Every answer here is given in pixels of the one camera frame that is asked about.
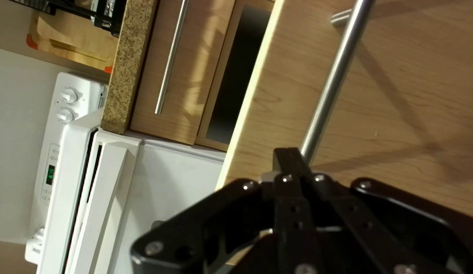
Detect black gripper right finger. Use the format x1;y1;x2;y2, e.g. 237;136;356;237
298;165;473;274

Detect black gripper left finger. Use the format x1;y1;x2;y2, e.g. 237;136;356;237
129;146;320;274

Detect wooden drawer with steel handle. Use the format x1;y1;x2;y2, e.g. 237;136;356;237
216;0;473;220

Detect white electric stove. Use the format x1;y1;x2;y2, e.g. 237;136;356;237
24;69;230;274

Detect wooden cutting board orange corners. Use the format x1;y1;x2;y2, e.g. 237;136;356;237
25;10;121;77

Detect narrow wooden drawer steel handle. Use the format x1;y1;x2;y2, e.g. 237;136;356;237
129;0;239;146

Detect black wire dish rack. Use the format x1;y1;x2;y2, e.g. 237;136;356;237
10;0;129;36

